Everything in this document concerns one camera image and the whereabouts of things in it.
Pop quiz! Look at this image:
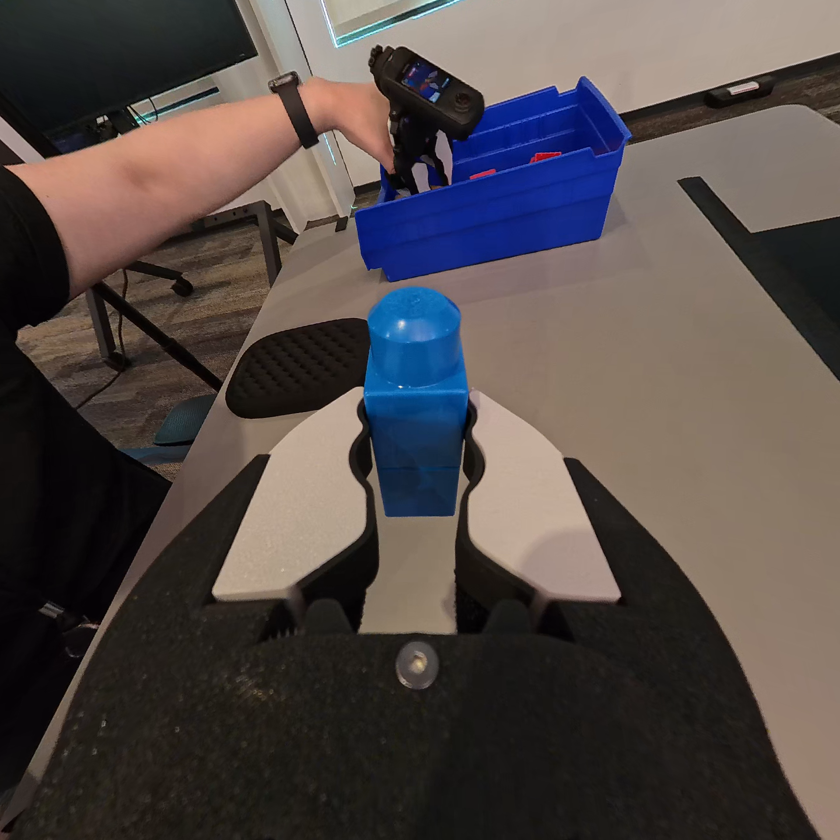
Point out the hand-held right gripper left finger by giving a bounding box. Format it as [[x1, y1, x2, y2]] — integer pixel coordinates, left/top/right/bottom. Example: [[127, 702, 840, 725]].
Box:
[[212, 386, 382, 619]]

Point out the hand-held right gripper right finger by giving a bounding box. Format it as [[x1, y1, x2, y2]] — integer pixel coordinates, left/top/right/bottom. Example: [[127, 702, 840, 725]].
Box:
[[456, 389, 623, 622]]

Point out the blue plastic bin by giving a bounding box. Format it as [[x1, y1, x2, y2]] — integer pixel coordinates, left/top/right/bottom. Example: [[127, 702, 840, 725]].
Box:
[[354, 75, 633, 284]]

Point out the blue mega block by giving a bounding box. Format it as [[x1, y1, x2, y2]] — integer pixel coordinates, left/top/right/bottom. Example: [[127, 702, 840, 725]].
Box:
[[364, 287, 471, 469], [377, 462, 461, 519]]

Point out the person's left forearm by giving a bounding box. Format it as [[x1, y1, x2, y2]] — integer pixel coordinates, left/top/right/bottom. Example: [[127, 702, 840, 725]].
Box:
[[5, 82, 309, 324]]

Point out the person's left hand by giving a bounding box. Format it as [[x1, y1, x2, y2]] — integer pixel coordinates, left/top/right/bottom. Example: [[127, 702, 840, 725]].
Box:
[[320, 77, 403, 179]]

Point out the white framed window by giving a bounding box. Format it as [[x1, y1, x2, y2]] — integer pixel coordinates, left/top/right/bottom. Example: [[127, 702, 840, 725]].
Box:
[[319, 0, 462, 49]]

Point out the black wristband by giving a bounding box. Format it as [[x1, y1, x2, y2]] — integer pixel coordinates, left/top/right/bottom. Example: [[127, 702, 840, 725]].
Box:
[[267, 71, 322, 151]]

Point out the dark office chair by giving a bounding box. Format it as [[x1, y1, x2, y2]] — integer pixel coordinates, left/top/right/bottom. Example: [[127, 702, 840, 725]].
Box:
[[126, 392, 218, 465]]

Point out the black oval pad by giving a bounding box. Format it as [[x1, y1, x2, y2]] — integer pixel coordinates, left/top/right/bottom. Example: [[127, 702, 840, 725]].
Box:
[[225, 318, 370, 420]]

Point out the black rolling stand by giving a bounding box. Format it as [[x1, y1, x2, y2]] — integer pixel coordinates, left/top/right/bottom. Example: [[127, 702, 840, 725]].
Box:
[[84, 98, 301, 395]]

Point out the person's black shirt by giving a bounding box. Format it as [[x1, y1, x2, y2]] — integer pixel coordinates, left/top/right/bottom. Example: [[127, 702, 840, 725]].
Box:
[[0, 164, 173, 795]]

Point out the black power strip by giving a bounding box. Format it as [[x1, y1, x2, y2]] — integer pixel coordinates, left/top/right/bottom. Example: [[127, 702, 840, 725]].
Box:
[[705, 75, 779, 109]]

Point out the large black screen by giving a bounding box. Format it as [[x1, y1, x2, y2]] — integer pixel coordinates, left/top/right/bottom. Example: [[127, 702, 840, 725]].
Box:
[[0, 0, 259, 137]]

